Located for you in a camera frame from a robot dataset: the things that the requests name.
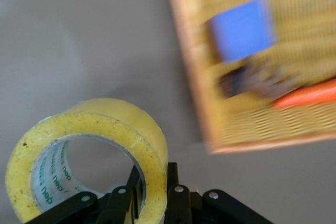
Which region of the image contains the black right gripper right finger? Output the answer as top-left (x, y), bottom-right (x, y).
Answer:
top-left (165, 162), bottom-right (274, 224)

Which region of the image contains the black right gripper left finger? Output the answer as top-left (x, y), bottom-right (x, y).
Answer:
top-left (27, 165), bottom-right (144, 224)

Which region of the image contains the yellow clear tape roll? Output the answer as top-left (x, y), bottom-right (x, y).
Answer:
top-left (4, 97), bottom-right (169, 224)

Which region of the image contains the orange-rimmed yellow wicker tray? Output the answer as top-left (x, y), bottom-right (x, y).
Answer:
top-left (164, 0), bottom-right (336, 156)

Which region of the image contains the brown toy animal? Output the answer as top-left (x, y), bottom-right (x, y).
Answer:
top-left (216, 58), bottom-right (305, 99)

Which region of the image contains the orange toy carrot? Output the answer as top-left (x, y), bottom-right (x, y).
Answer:
top-left (271, 78), bottom-right (336, 110)

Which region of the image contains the brown table cover sheet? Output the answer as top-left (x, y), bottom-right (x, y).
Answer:
top-left (0, 0), bottom-right (336, 224)

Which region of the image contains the purple foam cube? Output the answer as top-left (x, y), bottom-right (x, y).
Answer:
top-left (208, 0), bottom-right (279, 65)

